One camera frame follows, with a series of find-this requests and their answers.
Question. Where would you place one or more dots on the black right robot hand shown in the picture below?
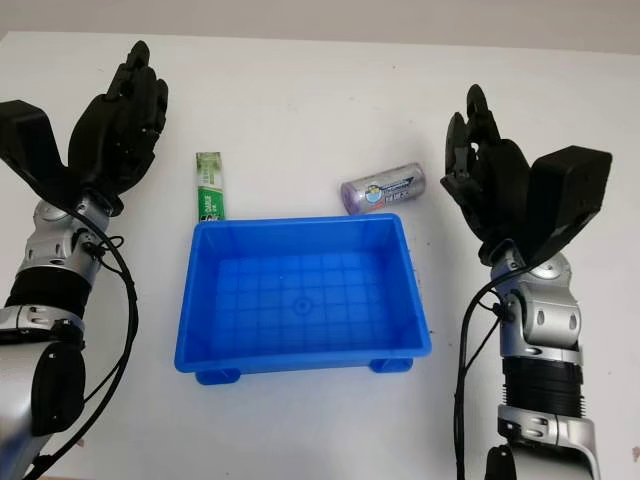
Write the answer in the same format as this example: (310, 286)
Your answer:
(500, 190)

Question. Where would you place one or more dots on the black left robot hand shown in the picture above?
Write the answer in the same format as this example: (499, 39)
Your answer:
(112, 135)

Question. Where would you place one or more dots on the purple bag roll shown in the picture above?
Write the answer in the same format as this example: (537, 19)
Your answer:
(385, 189)

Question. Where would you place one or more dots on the green toothpaste box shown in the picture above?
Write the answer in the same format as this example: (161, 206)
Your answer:
(212, 192)

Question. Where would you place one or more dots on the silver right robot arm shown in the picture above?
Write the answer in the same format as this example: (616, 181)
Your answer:
(545, 320)

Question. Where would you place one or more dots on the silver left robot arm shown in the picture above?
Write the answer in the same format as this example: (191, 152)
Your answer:
(50, 250)

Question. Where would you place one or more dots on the blue plastic tray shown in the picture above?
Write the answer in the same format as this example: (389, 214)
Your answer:
(300, 305)

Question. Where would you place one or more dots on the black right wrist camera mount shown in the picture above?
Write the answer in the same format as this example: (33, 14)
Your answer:
(565, 195)

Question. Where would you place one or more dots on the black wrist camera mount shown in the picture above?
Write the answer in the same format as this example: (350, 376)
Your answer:
(565, 195)
(30, 140)

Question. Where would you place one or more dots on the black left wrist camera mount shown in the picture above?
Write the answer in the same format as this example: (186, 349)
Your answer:
(30, 140)

